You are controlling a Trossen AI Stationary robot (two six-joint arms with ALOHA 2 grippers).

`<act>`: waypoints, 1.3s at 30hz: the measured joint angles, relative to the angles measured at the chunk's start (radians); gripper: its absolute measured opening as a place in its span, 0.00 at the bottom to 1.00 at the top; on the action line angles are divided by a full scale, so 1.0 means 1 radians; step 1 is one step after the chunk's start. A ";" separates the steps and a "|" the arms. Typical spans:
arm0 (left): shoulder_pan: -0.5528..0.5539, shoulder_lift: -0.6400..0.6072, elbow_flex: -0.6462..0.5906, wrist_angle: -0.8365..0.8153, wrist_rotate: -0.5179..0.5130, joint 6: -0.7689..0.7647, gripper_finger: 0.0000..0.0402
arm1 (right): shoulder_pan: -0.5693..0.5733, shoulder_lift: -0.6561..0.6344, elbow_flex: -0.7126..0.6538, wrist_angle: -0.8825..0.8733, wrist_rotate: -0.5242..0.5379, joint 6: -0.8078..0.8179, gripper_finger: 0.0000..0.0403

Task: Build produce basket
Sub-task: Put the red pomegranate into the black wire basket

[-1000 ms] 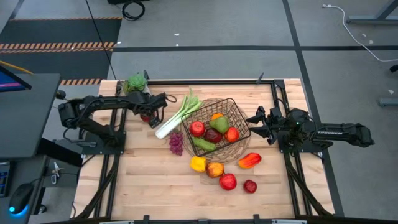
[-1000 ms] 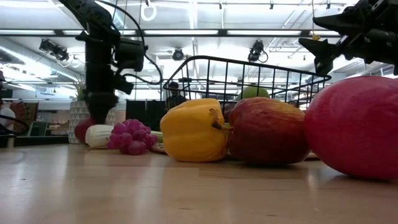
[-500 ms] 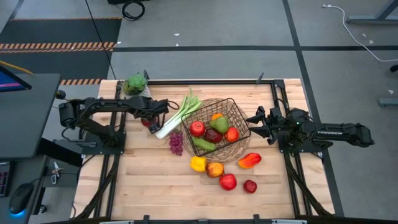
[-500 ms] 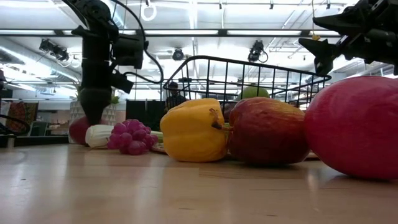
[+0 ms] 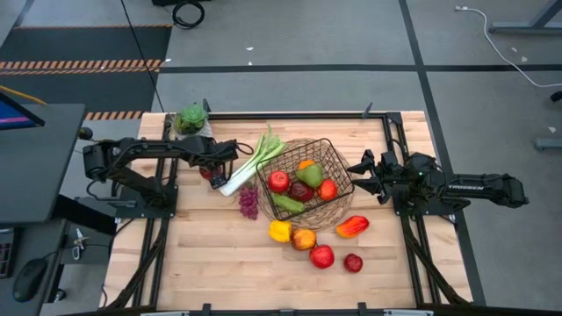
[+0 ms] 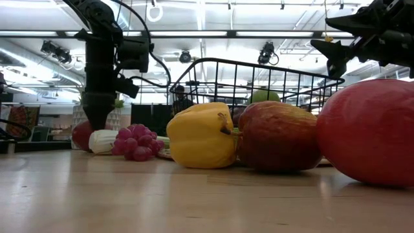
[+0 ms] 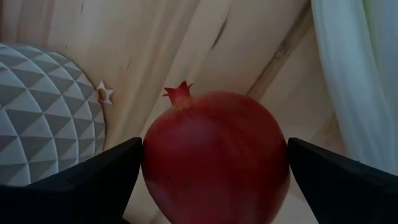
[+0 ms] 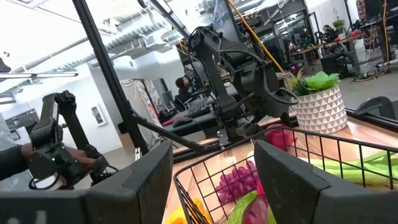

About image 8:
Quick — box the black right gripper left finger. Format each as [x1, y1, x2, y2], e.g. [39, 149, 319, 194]
[0, 139, 174, 224]

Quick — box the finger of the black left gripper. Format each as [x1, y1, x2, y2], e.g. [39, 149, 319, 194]
[236, 119, 265, 139]
[278, 110, 293, 129]

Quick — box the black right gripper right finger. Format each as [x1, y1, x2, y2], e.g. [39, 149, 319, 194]
[254, 140, 398, 224]

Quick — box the dark red pomegranate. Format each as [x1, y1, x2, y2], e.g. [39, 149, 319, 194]
[264, 123, 296, 152]

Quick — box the dark red apple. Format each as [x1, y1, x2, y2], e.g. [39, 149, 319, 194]
[242, 194, 271, 224]

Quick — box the green elongated vegetable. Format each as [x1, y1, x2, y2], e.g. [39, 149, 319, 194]
[226, 190, 277, 224]

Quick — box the person's forearm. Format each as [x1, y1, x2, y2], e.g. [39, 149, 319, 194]
[0, 144, 31, 182]

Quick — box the potted plant white geometric pot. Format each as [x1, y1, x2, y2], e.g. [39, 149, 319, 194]
[281, 70, 348, 135]

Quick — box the person's hand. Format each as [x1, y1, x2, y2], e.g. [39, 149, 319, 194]
[20, 142, 96, 171]

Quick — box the black desk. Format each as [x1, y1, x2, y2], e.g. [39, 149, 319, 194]
[164, 83, 237, 131]

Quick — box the black keyboard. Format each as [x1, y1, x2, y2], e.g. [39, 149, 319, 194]
[186, 98, 210, 118]

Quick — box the purple grape bunch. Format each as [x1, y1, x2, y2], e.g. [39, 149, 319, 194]
[216, 161, 259, 205]

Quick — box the green and white leek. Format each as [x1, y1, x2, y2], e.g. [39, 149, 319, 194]
[306, 150, 398, 189]

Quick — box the black computer mouse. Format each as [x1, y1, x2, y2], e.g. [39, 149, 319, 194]
[172, 116, 194, 128]

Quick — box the black computer box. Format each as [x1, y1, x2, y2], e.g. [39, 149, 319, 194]
[319, 52, 351, 80]

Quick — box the wooden desk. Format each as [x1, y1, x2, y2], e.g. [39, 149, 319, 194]
[290, 32, 366, 71]

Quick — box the person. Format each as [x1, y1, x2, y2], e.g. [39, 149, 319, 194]
[322, 24, 340, 44]
[175, 77, 194, 105]
[182, 66, 196, 82]

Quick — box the yellow bell pepper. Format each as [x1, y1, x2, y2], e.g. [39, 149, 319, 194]
[166, 198, 214, 224]

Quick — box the black computer monitor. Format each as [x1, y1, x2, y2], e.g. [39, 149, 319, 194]
[211, 0, 240, 32]

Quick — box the small green potted plant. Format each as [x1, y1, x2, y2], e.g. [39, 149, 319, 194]
[331, 17, 346, 34]

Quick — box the grey curved chair back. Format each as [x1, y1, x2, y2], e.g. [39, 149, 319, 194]
[353, 96, 397, 121]

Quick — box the hanging white colourful cloth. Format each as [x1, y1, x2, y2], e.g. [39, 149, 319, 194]
[119, 78, 164, 147]

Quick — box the white linear light bar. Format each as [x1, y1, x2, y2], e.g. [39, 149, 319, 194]
[0, 72, 79, 78]

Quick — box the black wedge-shaped fixture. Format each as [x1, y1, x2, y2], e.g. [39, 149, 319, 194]
[0, 57, 12, 73]

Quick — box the yellow hose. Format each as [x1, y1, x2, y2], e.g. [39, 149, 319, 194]
[227, 0, 284, 73]

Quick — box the black wire basket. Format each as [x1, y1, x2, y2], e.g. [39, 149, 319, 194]
[173, 126, 398, 224]

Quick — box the black table frame rail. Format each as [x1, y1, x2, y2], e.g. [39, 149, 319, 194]
[172, 136, 224, 166]
[344, 107, 398, 133]

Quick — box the black diagonal frame brace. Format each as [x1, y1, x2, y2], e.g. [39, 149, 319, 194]
[130, 108, 206, 153]

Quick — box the framed wall picture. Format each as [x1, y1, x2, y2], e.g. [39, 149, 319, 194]
[91, 104, 108, 128]

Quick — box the yellow vertical cable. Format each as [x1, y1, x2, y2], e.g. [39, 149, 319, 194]
[380, 0, 390, 71]

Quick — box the black frame post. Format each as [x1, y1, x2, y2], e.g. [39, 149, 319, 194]
[70, 0, 149, 155]

